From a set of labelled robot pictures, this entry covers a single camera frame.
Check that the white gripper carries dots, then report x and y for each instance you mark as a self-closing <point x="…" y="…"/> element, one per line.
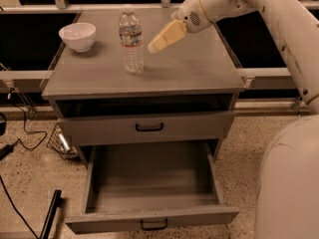
<point x="190" y="15"/>

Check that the clear plastic water bottle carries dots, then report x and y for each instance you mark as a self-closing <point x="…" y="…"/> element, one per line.
<point x="131" y="39"/>

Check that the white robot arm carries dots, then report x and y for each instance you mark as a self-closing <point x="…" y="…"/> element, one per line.
<point x="287" y="202"/>

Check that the grey drawer cabinet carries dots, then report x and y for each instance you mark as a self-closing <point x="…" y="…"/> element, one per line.
<point x="109" y="95"/>

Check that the grey upper drawer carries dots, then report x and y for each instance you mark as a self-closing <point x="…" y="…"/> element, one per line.
<point x="146" y="128"/>

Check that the open grey middle drawer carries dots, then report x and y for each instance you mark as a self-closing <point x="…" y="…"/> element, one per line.
<point x="151" y="186"/>

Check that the white ceramic bowl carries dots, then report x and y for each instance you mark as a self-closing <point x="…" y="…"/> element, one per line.
<point x="79" y="37"/>

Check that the black left base leg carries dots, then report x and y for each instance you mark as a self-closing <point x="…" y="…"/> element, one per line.
<point x="54" y="205"/>

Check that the wire mesh basket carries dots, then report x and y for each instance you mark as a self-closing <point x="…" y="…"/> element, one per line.
<point x="58" y="143"/>

